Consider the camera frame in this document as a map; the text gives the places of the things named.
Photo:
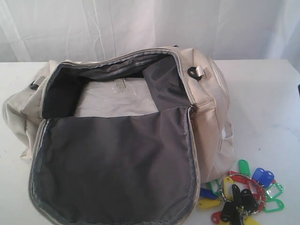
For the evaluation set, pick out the cream fabric duffel bag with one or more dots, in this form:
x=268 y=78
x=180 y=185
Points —
x=127 y=170

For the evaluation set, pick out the clear plastic packing bag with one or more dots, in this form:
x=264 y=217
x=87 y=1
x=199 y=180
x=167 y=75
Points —
x=115 y=98

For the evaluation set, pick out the colourful key tag bunch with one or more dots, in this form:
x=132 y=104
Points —
x=242 y=194

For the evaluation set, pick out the white backdrop curtain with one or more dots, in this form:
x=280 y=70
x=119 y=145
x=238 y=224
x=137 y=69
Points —
x=96 y=30

